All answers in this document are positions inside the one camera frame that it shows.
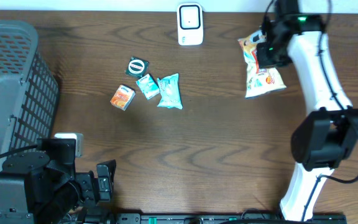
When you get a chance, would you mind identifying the orange tissue pack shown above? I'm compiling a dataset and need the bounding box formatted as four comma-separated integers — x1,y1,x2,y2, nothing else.
110,85,135,111

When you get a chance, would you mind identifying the small teal tissue pack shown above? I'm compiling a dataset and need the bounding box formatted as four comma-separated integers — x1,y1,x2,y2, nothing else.
136,74,160,100

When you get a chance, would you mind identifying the teal wet wipes pack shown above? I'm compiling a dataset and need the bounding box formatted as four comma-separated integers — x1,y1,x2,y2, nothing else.
157,73,183,110

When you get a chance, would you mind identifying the dark green round-logo packet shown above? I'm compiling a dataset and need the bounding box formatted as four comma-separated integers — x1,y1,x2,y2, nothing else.
125,57,149,78

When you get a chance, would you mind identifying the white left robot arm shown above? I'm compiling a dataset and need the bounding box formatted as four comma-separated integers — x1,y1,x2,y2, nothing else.
0,138,116,224

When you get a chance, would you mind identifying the white barcode scanner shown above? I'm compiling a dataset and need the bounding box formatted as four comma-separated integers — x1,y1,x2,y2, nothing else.
177,2,204,46

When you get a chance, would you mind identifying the dark grey plastic basket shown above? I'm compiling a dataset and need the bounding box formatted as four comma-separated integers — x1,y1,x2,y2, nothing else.
0,20,60,154

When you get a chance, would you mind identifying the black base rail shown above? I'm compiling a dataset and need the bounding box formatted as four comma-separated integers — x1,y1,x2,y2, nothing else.
113,212,347,224

